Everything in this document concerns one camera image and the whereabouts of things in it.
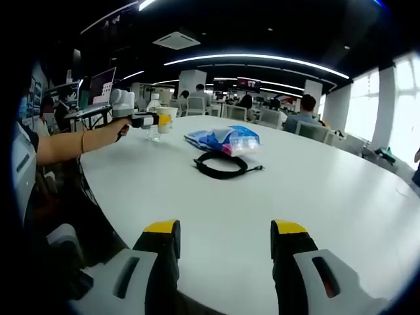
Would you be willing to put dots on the blue tissue packet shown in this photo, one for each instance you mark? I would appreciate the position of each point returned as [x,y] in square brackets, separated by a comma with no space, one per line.
[210,138]

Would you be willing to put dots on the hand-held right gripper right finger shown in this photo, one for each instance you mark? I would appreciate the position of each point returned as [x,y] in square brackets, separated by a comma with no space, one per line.
[292,262]

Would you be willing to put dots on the wall screen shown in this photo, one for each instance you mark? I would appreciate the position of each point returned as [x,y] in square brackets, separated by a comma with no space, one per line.
[249,84]

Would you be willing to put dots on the white chest-worn device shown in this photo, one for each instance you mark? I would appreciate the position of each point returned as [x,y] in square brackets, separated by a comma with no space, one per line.
[24,190]

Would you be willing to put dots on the teal bag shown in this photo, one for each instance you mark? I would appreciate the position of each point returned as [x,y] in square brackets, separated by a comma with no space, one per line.
[384,154]

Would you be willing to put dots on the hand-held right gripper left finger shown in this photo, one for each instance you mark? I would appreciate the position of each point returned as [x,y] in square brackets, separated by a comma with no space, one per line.
[157,262]

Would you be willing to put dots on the ceiling air conditioner unit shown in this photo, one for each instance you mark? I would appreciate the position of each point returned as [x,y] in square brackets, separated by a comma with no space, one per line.
[177,40]

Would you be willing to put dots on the open laptop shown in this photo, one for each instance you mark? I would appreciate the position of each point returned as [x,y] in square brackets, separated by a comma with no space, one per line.
[102,85]

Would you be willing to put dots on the person's left hand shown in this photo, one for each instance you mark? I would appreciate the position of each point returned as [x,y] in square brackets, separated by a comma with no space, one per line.
[122,128]

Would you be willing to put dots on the grey chair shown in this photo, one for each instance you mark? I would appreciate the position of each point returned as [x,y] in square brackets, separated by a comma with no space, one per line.
[65,241]

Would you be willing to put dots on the white table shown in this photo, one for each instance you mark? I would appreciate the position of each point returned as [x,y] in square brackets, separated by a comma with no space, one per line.
[229,203]

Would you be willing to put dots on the paper cup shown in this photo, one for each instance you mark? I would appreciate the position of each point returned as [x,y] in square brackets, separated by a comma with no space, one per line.
[166,111]

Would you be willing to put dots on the curved ceiling light strip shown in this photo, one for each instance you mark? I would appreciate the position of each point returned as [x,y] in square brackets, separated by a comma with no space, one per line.
[256,57]

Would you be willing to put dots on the clear plastic bottle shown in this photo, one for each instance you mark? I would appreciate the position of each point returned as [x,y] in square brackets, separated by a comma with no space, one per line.
[153,135]

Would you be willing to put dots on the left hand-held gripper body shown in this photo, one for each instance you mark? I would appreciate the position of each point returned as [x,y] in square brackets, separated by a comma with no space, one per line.
[123,101]

